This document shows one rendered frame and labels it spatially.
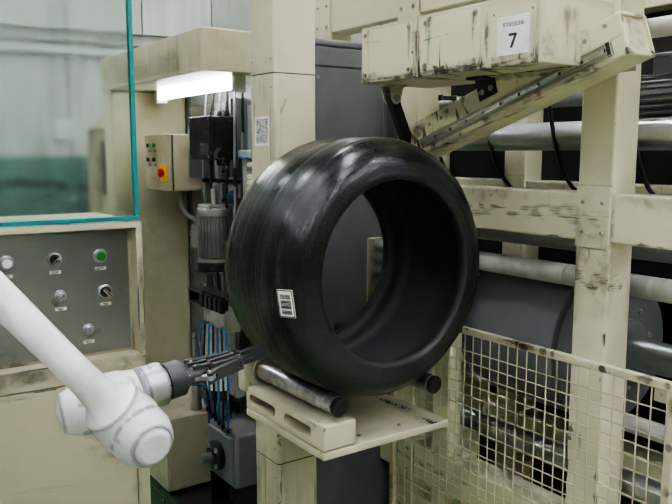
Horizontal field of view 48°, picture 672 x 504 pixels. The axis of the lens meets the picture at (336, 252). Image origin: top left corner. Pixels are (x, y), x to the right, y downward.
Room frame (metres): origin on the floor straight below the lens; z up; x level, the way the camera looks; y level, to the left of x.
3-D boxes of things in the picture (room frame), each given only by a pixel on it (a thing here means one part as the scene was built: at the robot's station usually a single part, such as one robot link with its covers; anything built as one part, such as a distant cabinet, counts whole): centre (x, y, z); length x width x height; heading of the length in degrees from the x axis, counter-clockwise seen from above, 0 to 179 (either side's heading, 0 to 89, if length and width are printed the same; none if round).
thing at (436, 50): (1.87, -0.34, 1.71); 0.61 x 0.25 x 0.15; 35
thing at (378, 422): (1.81, -0.02, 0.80); 0.37 x 0.36 x 0.02; 125
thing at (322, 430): (1.73, 0.09, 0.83); 0.36 x 0.09 x 0.06; 35
